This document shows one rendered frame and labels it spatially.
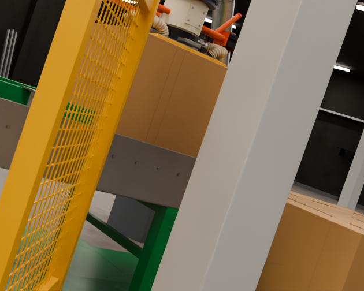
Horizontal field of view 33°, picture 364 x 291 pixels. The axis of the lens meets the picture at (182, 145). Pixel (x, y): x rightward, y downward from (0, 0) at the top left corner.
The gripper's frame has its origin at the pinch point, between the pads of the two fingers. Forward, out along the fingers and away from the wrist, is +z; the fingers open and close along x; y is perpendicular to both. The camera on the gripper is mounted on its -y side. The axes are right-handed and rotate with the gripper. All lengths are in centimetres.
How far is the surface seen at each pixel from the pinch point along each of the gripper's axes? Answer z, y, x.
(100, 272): -10, 17, -108
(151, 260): 33, 28, -87
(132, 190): 34, 45, -65
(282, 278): 52, -17, -80
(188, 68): 20.1, 30.9, -19.3
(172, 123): 20, 29, -40
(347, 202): -161, -317, -51
